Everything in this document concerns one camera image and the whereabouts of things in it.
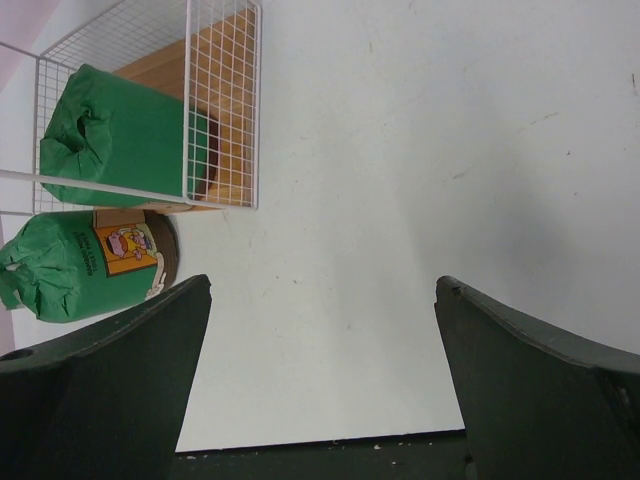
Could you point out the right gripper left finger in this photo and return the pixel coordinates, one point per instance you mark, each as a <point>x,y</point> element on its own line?
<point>106,401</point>

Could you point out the white wire wooden shelf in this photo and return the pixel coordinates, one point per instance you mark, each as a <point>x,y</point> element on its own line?
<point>205,53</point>

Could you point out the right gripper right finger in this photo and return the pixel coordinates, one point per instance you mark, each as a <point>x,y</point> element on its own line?
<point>537,401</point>

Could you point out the green roll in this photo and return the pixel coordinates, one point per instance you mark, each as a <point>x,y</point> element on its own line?
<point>69,266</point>
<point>109,130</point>

